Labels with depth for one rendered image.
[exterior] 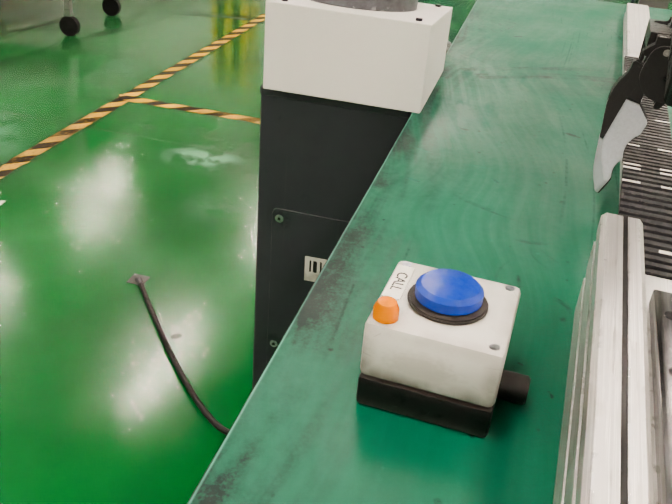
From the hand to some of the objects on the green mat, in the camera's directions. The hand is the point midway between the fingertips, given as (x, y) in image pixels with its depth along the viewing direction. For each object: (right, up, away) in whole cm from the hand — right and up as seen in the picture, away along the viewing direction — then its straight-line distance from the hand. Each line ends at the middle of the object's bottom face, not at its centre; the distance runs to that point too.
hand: (648, 194), depth 69 cm
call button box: (-21, -14, -21) cm, 33 cm away
